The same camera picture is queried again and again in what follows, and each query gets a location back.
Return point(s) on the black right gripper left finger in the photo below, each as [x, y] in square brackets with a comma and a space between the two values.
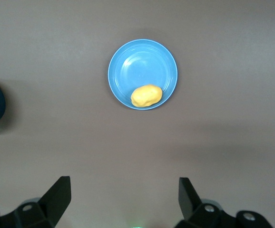
[44, 209]

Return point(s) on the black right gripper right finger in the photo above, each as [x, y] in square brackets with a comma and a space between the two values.
[194, 211]

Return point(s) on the yellow potato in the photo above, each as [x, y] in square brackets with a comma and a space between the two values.
[146, 95]

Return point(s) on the round blue plate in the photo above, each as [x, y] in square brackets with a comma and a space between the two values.
[140, 69]

